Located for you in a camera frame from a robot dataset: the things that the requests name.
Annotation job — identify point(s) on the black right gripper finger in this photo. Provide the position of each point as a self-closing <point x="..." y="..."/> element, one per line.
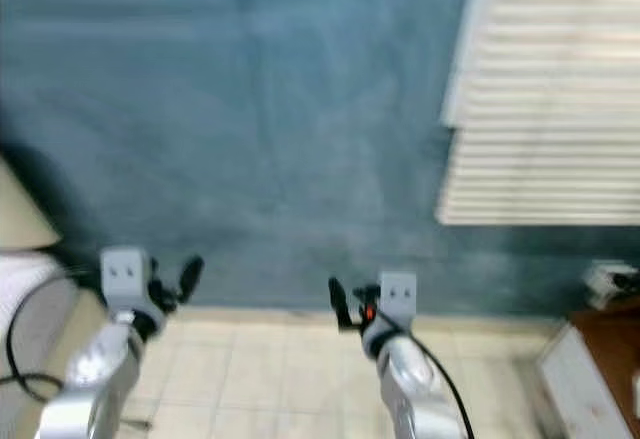
<point x="339" y="301"/>

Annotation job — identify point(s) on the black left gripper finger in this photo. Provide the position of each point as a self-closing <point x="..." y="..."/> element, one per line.
<point x="192" y="275"/>

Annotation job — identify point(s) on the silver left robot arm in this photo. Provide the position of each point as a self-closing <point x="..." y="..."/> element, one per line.
<point x="95" y="384"/>

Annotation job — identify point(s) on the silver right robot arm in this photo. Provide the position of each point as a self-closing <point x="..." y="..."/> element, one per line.
<point x="415" y="389"/>

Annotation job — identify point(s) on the beige lamp shade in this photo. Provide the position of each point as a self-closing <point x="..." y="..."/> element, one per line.
<point x="22" y="221"/>

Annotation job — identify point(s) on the white cabinet with brown top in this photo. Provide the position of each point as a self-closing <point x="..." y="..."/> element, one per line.
<point x="595" y="369"/>

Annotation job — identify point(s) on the small white device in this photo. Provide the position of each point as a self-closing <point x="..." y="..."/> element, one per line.
<point x="612" y="281"/>

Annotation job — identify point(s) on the white window blinds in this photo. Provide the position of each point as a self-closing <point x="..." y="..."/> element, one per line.
<point x="550" y="109"/>

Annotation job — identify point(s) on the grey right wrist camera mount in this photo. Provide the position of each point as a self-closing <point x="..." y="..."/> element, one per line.
<point x="398" y="295"/>

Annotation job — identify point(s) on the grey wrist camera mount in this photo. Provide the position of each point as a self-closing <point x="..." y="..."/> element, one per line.
<point x="398" y="295"/>
<point x="125" y="277"/>

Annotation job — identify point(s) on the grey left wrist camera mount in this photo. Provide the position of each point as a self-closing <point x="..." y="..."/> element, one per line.
<point x="125" y="277"/>

